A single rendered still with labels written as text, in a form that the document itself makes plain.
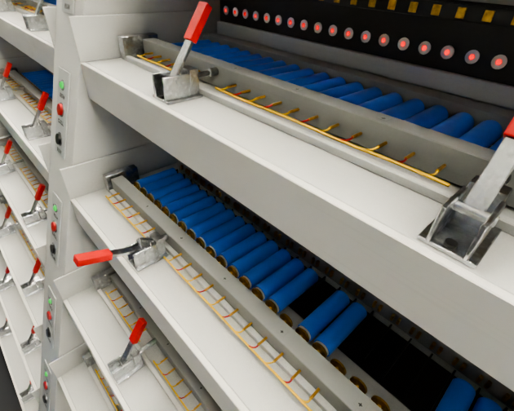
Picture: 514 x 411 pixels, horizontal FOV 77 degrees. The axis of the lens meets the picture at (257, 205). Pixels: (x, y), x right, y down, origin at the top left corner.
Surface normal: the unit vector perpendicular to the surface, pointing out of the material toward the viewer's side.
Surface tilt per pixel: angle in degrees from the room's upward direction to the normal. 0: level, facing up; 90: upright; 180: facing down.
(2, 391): 0
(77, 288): 90
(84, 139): 90
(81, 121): 90
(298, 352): 19
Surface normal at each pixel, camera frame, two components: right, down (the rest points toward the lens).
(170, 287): 0.05, -0.80
